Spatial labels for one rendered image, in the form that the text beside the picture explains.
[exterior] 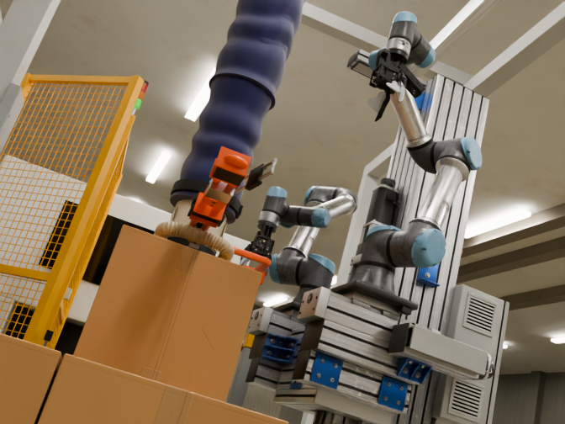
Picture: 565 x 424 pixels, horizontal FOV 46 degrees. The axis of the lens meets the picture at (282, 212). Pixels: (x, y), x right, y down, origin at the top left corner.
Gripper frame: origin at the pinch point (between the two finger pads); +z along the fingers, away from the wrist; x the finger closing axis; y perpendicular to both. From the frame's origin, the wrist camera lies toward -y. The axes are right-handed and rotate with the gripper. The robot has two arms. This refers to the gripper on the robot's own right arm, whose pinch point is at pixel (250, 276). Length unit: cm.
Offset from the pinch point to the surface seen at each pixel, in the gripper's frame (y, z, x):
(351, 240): -289, -143, 124
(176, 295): 58, 28, -27
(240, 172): 94, 4, -25
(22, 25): -71, -100, -131
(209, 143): 39, -25, -32
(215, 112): 38, -37, -33
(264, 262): 26.5, 1.2, -1.5
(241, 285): 58, 20, -11
